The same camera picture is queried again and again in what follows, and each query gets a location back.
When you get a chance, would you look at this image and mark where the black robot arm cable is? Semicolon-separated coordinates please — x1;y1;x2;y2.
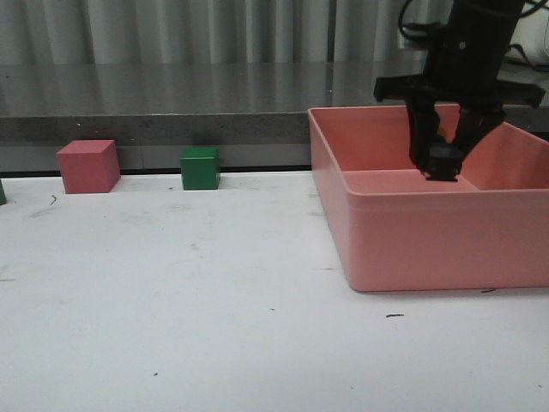
396;0;455;44

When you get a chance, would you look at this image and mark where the green cube block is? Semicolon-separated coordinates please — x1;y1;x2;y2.
180;146;220;191

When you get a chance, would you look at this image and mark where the white appliance in background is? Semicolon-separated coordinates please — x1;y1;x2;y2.
505;1;548;73

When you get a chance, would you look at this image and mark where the green block at left edge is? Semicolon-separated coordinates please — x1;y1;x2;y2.
0;180;7;206

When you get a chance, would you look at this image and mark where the pink plastic bin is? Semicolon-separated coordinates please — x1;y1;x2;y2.
309;106;548;292

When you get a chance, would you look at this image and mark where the pink cube block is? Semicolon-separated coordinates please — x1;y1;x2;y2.
57;139;121;194

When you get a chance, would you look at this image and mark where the yellow push button switch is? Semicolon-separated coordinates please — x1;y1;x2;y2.
424;128;463;182

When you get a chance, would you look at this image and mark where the grey stone counter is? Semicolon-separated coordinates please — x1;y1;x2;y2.
0;59;549;173

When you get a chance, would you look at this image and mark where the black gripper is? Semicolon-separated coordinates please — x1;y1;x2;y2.
374;1;545;173

